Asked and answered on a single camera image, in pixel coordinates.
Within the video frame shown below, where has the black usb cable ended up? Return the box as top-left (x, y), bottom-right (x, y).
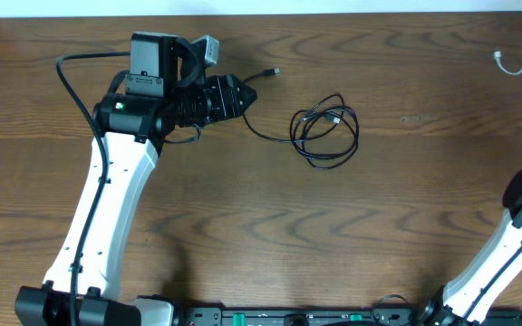
top-left (241, 67), bottom-right (361, 171)

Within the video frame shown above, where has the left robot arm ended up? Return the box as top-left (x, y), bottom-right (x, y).
top-left (14, 32), bottom-right (256, 325)

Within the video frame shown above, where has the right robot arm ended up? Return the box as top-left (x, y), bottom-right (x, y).
top-left (416, 169), bottom-right (522, 326)

